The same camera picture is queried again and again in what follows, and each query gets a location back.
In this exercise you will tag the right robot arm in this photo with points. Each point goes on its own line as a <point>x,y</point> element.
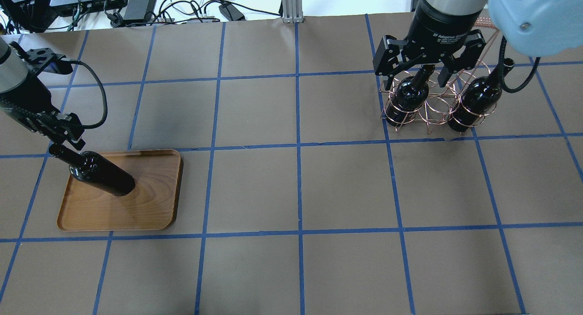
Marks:
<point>538,27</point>

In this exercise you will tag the black wine bottle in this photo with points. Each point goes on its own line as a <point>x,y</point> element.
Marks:
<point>481,94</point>
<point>91,168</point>
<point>409,95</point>

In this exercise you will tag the aluminium frame post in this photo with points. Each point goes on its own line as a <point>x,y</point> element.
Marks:
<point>292,11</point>

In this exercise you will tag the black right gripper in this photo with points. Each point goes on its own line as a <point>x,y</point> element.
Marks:
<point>441,27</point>

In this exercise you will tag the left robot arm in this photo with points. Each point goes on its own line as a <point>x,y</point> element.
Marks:
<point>25,99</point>

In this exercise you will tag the copper wire wine basket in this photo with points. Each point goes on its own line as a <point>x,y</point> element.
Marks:
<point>442,102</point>

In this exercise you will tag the wooden tray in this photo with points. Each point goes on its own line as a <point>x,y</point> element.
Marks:
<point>152,205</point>

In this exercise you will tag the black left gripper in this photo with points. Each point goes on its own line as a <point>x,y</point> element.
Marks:
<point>22,102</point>

